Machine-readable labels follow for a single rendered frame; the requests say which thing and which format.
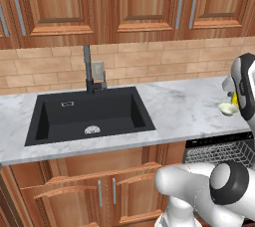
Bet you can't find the black sink basin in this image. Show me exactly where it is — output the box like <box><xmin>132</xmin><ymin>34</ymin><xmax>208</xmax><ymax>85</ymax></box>
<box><xmin>24</xmin><ymin>86</ymin><xmax>157</xmax><ymax>147</ymax></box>

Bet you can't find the short grey cupboard handle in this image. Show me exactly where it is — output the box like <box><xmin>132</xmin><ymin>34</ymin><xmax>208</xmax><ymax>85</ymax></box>
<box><xmin>97</xmin><ymin>179</ymin><xmax>105</xmax><ymax>208</ymax></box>
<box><xmin>112</xmin><ymin>177</ymin><xmax>119</xmax><ymax>205</ymax></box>

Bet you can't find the wooden base cupboard door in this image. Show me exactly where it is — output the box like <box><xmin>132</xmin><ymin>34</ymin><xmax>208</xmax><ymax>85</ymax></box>
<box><xmin>19</xmin><ymin>175</ymin><xmax>109</xmax><ymax>227</ymax></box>
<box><xmin>109</xmin><ymin>161</ymin><xmax>170</xmax><ymax>227</ymax></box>

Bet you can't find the grey wall socket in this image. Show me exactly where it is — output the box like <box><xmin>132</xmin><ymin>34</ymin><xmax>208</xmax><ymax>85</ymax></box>
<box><xmin>91</xmin><ymin>60</ymin><xmax>106</xmax><ymax>82</ymax></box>

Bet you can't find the black dishwasher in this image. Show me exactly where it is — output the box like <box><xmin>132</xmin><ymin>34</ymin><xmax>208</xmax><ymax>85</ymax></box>
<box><xmin>181</xmin><ymin>131</ymin><xmax>255</xmax><ymax>173</ymax></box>

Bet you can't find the grey wire dishwasher rack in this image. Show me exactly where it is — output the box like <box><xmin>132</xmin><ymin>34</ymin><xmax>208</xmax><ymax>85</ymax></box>
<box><xmin>183</xmin><ymin>138</ymin><xmax>255</xmax><ymax>171</ymax></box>

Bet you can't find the pale green bowl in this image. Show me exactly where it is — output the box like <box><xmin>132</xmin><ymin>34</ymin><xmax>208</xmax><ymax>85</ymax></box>
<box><xmin>217</xmin><ymin>102</ymin><xmax>240</xmax><ymax>117</ymax></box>

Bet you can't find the grey bar cupboard handle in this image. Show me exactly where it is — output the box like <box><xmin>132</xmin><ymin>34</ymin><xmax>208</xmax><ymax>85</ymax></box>
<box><xmin>188</xmin><ymin>0</ymin><xmax>201</xmax><ymax>30</ymax></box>
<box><xmin>8</xmin><ymin>0</ymin><xmax>27</xmax><ymax>37</ymax></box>
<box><xmin>174</xmin><ymin>0</ymin><xmax>186</xmax><ymax>31</ymax></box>
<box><xmin>0</xmin><ymin>3</ymin><xmax>10</xmax><ymax>38</ymax></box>

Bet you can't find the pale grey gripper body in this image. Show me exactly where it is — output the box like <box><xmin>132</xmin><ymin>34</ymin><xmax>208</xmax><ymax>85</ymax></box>
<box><xmin>221</xmin><ymin>73</ymin><xmax>238</xmax><ymax>99</ymax></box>

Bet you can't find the yellow cup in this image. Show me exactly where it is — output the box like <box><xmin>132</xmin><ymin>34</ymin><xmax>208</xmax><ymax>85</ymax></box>
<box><xmin>230</xmin><ymin>92</ymin><xmax>240</xmax><ymax>108</ymax></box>

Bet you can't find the dark grey tap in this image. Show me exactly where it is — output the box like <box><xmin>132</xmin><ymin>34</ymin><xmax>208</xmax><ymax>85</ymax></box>
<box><xmin>83</xmin><ymin>45</ymin><xmax>109</xmax><ymax>95</ymax></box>

